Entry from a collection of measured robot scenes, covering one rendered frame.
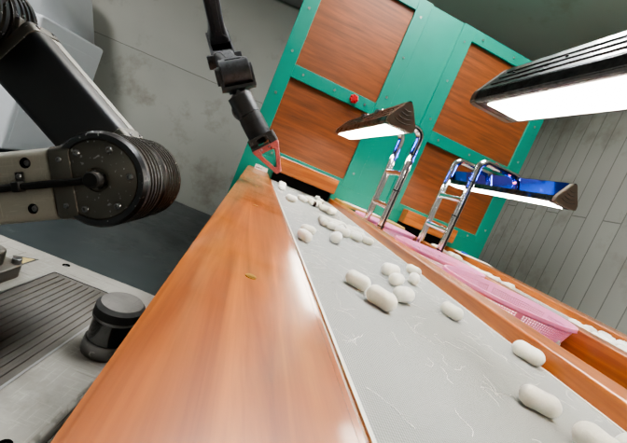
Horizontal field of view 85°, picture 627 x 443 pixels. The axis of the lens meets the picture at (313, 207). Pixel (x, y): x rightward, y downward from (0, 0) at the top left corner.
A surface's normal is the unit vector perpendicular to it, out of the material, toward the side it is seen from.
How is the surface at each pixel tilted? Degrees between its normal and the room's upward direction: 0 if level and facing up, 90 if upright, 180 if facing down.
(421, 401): 0
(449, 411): 0
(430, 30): 90
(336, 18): 90
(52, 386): 0
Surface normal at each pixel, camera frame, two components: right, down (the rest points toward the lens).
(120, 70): 0.00, 0.11
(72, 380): 0.38, -0.92
